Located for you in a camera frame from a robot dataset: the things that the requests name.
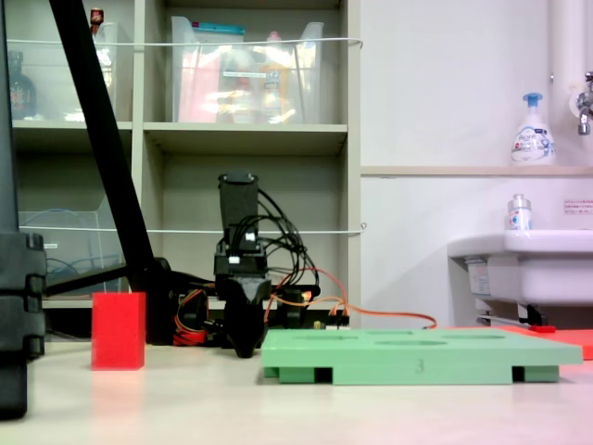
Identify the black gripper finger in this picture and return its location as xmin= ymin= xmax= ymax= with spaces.
xmin=225 ymin=299 xmax=247 ymax=359
xmin=244 ymin=279 xmax=272 ymax=359

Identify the red square block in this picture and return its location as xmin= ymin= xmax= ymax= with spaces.
xmin=91 ymin=291 xmax=147 ymax=371

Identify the small circuit board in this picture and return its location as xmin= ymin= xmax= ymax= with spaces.
xmin=313 ymin=318 xmax=351 ymax=332

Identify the beige shelf unit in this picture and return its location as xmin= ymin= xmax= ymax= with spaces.
xmin=0 ymin=0 xmax=362 ymax=311

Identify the green shape sorting board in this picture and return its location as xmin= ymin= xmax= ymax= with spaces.
xmin=260 ymin=327 xmax=584 ymax=386

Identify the black tripod brace bar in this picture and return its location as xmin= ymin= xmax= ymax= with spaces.
xmin=44 ymin=264 xmax=136 ymax=297

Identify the clear plastic storage bin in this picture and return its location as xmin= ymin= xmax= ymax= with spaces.
xmin=170 ymin=16 xmax=325 ymax=125
xmin=6 ymin=21 xmax=122 ymax=122

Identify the bottle with yellow label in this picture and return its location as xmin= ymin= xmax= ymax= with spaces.
xmin=258 ymin=31 xmax=296 ymax=124

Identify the black tripod leg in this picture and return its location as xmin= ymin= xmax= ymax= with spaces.
xmin=48 ymin=0 xmax=173 ymax=344

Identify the black tripod leg notched foot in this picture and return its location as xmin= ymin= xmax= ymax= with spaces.
xmin=0 ymin=0 xmax=48 ymax=421

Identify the white container under sink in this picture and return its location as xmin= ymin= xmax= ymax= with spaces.
xmin=464 ymin=257 xmax=492 ymax=299

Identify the small clear sanitizer bottle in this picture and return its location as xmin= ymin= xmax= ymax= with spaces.
xmin=506 ymin=193 xmax=533 ymax=232

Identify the dark glass bottle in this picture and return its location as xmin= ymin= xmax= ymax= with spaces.
xmin=6 ymin=50 xmax=38 ymax=121

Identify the white ceramic sink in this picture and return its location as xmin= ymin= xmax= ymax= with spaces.
xmin=447 ymin=229 xmax=593 ymax=325

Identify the white blue soap pump bottle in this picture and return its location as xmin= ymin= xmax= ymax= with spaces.
xmin=511 ymin=92 xmax=557 ymax=167

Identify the black wire bundle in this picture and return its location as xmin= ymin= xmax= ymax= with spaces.
xmin=230 ymin=187 xmax=322 ymax=298

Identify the thin orange cable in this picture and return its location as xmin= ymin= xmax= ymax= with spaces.
xmin=263 ymin=266 xmax=439 ymax=331

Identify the clear bin with blue cables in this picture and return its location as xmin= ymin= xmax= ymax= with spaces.
xmin=18 ymin=194 xmax=129 ymax=285

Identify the white wall notice label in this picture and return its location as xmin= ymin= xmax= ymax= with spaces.
xmin=562 ymin=197 xmax=593 ymax=217

